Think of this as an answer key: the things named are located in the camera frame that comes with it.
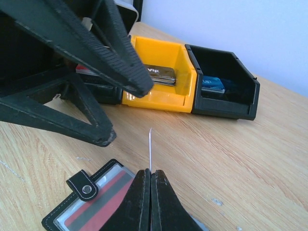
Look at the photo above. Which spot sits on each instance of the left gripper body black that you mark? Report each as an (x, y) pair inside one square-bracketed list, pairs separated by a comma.
[(22, 56)]

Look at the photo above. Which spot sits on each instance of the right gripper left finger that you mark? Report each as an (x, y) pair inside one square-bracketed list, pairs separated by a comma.
[(134, 212)]

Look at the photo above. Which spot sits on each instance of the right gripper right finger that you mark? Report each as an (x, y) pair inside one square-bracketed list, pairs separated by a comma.
[(168, 214)]

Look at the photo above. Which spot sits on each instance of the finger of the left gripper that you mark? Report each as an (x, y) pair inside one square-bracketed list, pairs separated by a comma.
[(110, 54), (23, 102)]

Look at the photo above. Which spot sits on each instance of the black leather card holder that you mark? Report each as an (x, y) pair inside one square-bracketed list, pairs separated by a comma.
[(85, 188)]

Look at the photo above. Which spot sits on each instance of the red white card in bin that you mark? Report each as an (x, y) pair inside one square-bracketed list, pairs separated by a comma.
[(83, 70)]

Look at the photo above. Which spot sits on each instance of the black card in bin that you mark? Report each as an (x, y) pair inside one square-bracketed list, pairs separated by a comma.
[(161, 75)]

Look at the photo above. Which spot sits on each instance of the blue card in bin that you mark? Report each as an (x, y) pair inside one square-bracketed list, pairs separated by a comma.
[(212, 84)]

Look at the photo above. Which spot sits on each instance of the yellow bin middle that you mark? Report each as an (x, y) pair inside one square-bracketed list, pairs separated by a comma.
[(178, 98)]

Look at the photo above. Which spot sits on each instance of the black bin right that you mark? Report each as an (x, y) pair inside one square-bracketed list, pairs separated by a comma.
[(240, 99)]

